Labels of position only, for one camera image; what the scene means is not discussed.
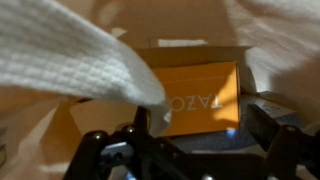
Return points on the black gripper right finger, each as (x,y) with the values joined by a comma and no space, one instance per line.
(261,126)

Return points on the white canvas tote bag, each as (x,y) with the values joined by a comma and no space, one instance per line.
(51,50)

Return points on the orange TAZO tea box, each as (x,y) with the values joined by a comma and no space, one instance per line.
(202,83)

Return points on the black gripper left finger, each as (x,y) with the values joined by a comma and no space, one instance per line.
(141,118)

